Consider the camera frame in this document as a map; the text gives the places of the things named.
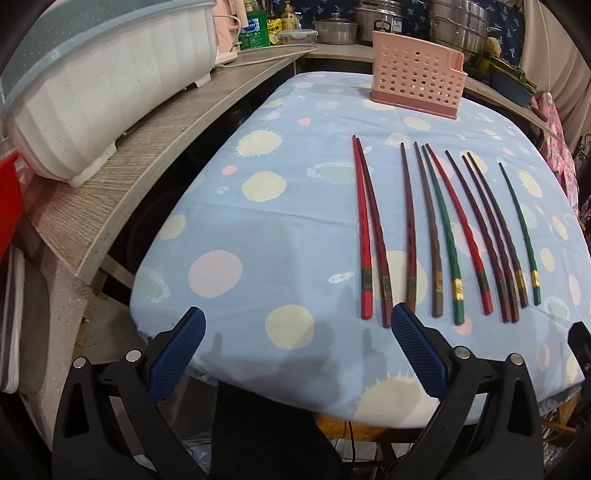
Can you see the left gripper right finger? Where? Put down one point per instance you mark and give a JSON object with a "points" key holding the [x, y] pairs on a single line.
{"points": [[420, 346]]}

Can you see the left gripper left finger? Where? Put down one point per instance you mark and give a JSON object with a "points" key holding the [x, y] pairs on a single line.
{"points": [[170, 352]]}

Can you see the dark red chopstick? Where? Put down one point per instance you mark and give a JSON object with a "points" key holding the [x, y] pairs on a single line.
{"points": [[377, 244], [411, 284]]}

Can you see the brown chopstick gold band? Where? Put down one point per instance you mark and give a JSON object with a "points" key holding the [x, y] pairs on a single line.
{"points": [[436, 262]]}

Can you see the maroon twisted chopstick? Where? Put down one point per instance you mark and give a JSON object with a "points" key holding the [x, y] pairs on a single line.
{"points": [[489, 249]]}

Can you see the bright red twisted chopstick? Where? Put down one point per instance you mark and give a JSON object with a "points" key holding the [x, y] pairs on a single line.
{"points": [[481, 277]]}

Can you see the maroon chopstick dark band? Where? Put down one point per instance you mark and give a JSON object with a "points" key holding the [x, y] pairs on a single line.
{"points": [[507, 289]]}

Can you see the blue dotted tablecloth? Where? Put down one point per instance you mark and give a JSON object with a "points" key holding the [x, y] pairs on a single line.
{"points": [[265, 241]]}

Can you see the grey wooden shelf counter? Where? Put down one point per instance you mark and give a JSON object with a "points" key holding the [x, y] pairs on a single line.
{"points": [[77, 226]]}

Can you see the pink floral cloth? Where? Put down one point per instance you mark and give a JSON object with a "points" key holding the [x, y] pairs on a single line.
{"points": [[555, 150]]}

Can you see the dark blue basin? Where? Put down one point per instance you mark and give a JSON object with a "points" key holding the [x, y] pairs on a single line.
{"points": [[511, 82]]}

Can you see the pink perforated utensil holder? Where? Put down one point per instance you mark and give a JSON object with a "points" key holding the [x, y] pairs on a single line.
{"points": [[417, 75]]}

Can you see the beige curtain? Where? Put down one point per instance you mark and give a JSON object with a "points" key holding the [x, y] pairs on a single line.
{"points": [[551, 59]]}

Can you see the white dish drainer box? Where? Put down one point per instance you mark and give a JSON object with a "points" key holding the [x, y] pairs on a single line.
{"points": [[87, 71]]}

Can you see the green tin can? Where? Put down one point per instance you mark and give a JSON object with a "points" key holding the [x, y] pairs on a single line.
{"points": [[254, 34]]}

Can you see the large steel steamer pot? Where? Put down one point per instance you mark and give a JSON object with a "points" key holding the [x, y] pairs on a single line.
{"points": [[461, 25]]}

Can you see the small steel pot with lid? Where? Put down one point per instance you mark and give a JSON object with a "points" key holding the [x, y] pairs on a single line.
{"points": [[336, 30]]}

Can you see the clear food container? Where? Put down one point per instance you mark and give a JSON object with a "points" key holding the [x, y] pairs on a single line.
{"points": [[299, 36]]}

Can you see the silver rice cooker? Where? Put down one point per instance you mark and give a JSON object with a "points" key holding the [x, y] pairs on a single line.
{"points": [[381, 16]]}

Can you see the pink electric kettle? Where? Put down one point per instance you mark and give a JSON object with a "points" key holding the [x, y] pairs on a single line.
{"points": [[229, 18]]}

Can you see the yellow packet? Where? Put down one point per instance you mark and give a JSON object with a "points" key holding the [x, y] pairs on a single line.
{"points": [[274, 30]]}

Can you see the yellow oil bottle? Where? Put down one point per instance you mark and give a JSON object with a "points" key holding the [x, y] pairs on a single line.
{"points": [[289, 18]]}

